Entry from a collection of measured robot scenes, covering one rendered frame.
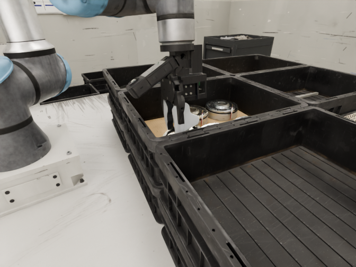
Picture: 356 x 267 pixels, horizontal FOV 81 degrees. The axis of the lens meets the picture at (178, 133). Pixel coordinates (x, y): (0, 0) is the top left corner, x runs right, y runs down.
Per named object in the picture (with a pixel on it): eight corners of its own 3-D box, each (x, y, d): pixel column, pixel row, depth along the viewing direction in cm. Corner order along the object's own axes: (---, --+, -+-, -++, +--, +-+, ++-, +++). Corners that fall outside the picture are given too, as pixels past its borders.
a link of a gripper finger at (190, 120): (204, 140, 49) (199, 100, 46) (181, 146, 46) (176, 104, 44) (197, 138, 51) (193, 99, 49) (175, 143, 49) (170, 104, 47)
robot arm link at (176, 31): (165, 18, 37) (150, 23, 44) (167, 46, 39) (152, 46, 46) (202, 18, 40) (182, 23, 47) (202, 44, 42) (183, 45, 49)
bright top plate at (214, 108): (216, 115, 62) (216, 113, 62) (200, 103, 70) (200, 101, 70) (244, 109, 65) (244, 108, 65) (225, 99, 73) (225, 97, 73)
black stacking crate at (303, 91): (297, 146, 56) (311, 106, 50) (229, 107, 79) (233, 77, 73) (380, 118, 70) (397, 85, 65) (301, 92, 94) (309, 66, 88)
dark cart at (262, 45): (224, 126, 239) (234, 40, 194) (199, 112, 271) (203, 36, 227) (258, 114, 267) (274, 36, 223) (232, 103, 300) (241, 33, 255)
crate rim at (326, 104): (309, 114, 51) (312, 104, 50) (231, 81, 74) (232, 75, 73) (395, 91, 65) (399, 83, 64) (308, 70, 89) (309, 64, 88)
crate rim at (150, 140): (152, 155, 36) (151, 143, 35) (117, 99, 60) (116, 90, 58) (309, 114, 51) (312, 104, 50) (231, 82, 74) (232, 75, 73)
